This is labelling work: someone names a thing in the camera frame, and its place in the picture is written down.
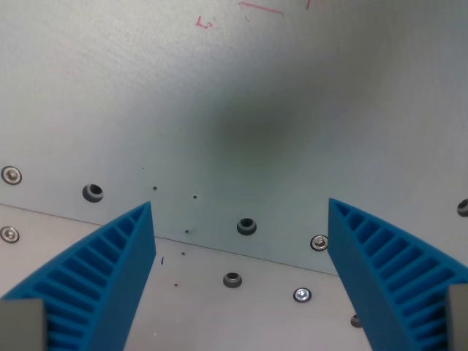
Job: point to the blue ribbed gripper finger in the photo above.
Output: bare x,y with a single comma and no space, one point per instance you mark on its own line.
380,278
106,278

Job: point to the silver hex socket screw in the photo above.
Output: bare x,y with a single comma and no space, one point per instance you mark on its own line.
302,294
9,234
11,175
319,242

